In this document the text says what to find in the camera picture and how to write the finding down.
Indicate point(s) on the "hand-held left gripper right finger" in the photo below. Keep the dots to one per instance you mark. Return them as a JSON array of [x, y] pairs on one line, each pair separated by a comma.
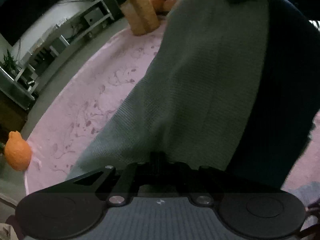
[[190, 180]]

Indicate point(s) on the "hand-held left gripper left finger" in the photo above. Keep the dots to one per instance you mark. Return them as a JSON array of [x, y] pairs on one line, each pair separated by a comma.
[[125, 180]]

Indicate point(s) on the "grey and blue sweater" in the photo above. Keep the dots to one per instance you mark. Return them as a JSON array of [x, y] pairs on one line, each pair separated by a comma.
[[200, 80]]

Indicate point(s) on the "pink printed blanket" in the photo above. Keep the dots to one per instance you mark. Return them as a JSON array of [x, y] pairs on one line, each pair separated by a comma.
[[87, 92]]

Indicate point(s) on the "orange juice bottle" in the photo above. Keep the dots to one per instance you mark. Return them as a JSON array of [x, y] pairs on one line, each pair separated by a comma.
[[141, 12]]

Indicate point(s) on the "brown wooden cabinet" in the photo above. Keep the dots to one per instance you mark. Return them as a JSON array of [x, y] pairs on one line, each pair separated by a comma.
[[10, 115]]

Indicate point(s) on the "grey metal box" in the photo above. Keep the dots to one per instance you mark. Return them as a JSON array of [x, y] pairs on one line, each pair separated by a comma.
[[93, 17]]

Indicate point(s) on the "green potted plant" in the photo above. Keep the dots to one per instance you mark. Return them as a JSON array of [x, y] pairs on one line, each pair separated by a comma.
[[10, 62]]

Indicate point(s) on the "grey TV stand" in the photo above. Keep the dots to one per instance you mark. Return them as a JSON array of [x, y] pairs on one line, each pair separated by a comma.
[[65, 22]]

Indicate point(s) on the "black television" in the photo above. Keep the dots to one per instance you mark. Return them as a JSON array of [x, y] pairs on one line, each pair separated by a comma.
[[30, 7]]

